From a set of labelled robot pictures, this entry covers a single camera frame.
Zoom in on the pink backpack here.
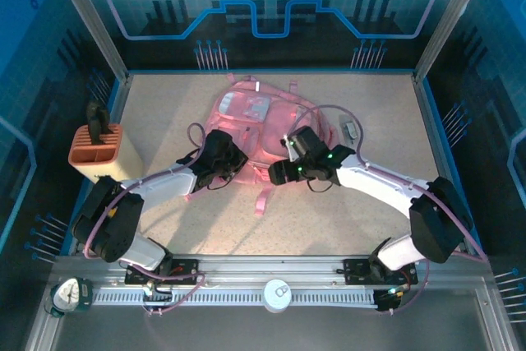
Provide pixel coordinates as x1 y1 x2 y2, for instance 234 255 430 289
183 73 342 217

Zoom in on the small grey stationery item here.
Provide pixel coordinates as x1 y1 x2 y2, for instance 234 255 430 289
337 112 359 141

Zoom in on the beige knife block orange rim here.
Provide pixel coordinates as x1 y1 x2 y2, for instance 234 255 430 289
67 122 145 182

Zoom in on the white round tin can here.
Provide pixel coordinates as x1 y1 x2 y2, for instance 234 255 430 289
262 279 293 314

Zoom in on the green alarm clock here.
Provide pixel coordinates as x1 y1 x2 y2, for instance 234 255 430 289
44 277 94 319

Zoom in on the aluminium front rail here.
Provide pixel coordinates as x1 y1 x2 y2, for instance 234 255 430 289
53 252 494 291

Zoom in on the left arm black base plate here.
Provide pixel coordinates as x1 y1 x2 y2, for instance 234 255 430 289
124 258 201 286

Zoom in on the black knife handle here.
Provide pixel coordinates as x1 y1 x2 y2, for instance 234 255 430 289
96 106 115 136
84 100 104 145

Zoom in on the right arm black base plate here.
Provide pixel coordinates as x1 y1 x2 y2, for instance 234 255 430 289
343 258 419 286

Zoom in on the white slotted cable duct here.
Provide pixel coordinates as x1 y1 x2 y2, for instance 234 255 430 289
92 287 379 307

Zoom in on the aluminium frame post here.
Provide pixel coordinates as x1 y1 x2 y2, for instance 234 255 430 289
44 0 133 84
412 0 494 84

